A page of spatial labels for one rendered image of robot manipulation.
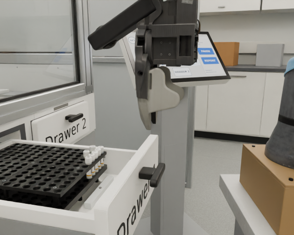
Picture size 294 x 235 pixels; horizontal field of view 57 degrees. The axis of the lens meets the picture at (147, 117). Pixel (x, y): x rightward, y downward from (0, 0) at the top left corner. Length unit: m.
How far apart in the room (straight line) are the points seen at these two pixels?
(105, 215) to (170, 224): 1.33
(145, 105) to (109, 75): 1.92
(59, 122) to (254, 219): 0.56
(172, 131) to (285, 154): 0.86
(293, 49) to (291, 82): 3.36
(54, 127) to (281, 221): 0.60
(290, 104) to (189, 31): 0.34
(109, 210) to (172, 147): 1.12
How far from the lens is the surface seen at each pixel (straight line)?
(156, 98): 0.39
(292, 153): 0.64
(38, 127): 0.75
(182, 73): 1.29
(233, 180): 0.80
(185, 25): 0.37
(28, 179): 0.50
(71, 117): 0.83
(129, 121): 2.29
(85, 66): 1.01
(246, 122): 3.41
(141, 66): 0.37
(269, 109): 3.38
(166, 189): 1.53
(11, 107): 0.69
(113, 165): 0.61
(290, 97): 0.64
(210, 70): 1.40
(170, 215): 1.63
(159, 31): 0.38
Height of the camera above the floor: 1.11
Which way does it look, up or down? 14 degrees down
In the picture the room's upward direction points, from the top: straight up
